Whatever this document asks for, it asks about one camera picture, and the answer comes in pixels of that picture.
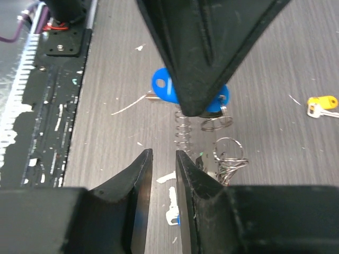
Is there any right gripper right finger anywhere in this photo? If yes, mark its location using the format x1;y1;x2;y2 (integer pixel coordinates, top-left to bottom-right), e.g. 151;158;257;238
176;151;338;253

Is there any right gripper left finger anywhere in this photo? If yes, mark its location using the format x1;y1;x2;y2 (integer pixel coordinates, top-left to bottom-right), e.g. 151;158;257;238
1;149;153;253

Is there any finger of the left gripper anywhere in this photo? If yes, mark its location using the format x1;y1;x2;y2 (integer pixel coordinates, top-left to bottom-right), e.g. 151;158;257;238
137;0;288;117

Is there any blue tag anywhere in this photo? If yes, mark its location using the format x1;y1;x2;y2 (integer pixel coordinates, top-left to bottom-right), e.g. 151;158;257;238
151;68;229;113

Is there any metal disc keyring holder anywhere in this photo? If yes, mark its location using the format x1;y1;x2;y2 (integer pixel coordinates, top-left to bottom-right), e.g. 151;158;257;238
175;106;249;186

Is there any blue tagged key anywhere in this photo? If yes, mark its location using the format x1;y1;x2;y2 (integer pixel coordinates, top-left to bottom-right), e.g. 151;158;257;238
165;186;180;226

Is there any yellow tagged key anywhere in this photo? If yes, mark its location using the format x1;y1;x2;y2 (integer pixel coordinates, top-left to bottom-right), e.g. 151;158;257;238
307;95;338;119

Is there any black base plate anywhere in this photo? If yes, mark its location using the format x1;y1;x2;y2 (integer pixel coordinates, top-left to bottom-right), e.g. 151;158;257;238
1;29;92;189

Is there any grey cable duct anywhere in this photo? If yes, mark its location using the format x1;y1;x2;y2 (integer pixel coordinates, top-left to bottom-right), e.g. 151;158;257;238
1;2;46;166

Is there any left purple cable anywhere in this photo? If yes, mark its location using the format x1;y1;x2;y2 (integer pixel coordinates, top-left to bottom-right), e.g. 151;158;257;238
0;2;51;43

